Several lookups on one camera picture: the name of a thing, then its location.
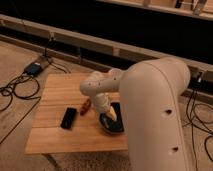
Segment long wooden rail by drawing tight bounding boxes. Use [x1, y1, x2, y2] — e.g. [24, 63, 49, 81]
[0, 15, 213, 81]

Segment black floor cables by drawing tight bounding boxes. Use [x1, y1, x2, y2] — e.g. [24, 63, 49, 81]
[0, 31, 71, 144]
[182, 71, 213, 164]

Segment wooden table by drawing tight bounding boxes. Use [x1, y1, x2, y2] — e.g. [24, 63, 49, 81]
[26, 73, 127, 154]

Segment small red-brown object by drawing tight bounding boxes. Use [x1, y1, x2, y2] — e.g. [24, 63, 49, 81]
[80, 99, 91, 115]

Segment black floor cables left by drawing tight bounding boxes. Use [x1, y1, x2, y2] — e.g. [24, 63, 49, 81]
[0, 31, 71, 144]

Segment black rectangular remote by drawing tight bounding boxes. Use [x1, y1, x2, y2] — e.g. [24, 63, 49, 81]
[60, 108, 77, 129]

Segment black floor cables right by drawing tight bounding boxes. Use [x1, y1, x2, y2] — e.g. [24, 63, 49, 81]
[182, 71, 213, 164]

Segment blue-black power box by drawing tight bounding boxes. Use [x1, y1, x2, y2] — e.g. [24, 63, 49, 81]
[24, 63, 42, 76]

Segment dark ceramic bowl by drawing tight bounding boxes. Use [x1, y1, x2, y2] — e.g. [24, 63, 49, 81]
[99, 102, 124, 134]

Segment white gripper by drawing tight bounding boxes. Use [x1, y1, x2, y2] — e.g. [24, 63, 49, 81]
[94, 93, 117, 121]

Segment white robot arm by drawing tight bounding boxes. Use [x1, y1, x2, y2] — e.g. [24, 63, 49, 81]
[80, 58, 191, 171]

